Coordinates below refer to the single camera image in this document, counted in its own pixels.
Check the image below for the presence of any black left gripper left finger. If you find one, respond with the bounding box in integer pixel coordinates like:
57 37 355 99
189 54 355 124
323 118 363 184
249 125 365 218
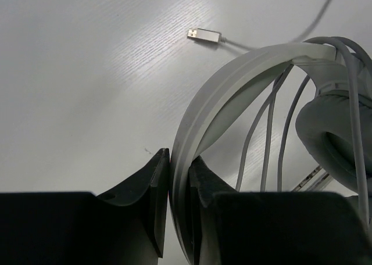
98 148 170 259

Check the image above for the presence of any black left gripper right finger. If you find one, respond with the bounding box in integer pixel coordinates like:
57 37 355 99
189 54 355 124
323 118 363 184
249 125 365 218
188 156 239 264

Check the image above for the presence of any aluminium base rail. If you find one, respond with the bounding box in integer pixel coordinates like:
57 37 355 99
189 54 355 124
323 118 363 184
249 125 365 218
292 166 333 192

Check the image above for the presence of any white grey over-ear headphones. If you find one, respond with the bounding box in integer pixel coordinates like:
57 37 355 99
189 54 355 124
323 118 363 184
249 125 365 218
169 37 371 264

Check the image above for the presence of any grey headphone cable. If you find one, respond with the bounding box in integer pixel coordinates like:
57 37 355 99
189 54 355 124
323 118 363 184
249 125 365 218
187 0 372 228

